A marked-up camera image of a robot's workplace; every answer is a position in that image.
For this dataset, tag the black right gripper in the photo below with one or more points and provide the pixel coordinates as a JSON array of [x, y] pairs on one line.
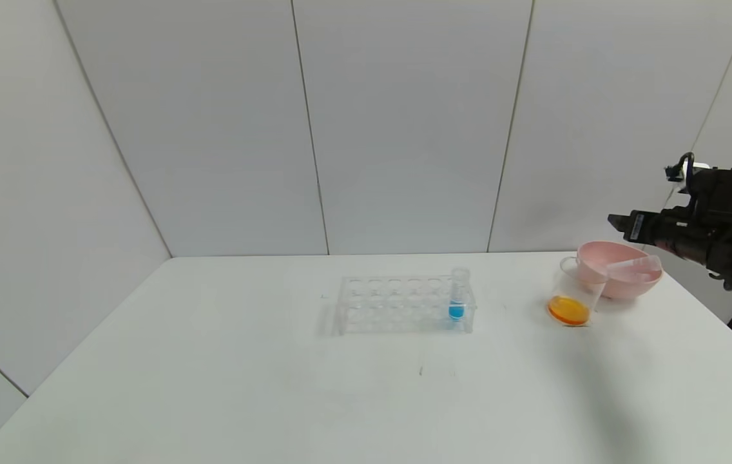
[[637, 225]]

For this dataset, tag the test tube with yellow pigment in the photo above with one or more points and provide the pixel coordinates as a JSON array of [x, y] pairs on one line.
[[636, 265]]

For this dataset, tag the clear glass beaker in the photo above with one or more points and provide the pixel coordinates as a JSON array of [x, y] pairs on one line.
[[569, 309]]

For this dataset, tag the test tube with blue pigment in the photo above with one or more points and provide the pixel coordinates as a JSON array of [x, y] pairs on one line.
[[456, 312]]

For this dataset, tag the clear plastic test tube rack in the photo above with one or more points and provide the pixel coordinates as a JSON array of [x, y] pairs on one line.
[[392, 322]]

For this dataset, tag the pink bowl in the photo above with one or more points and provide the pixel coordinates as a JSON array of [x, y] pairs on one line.
[[598, 258]]

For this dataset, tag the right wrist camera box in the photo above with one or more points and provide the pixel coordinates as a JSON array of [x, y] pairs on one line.
[[694, 169]]

